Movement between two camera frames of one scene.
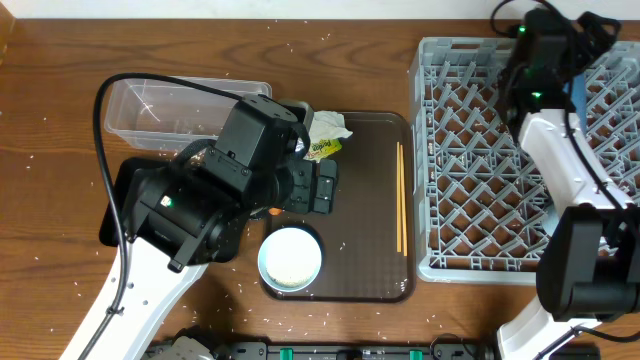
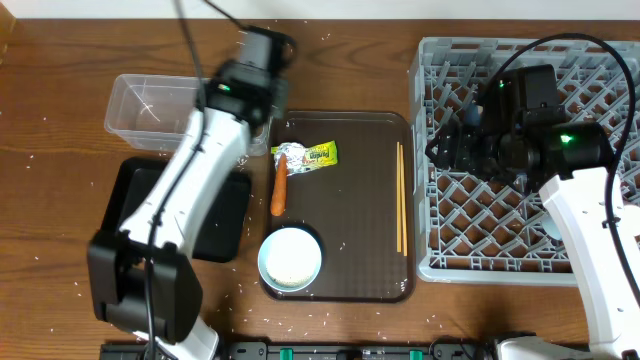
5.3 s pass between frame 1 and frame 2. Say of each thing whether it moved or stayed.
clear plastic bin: stayed
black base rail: stayed
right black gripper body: moved
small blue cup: stayed
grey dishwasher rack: stayed
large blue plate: moved
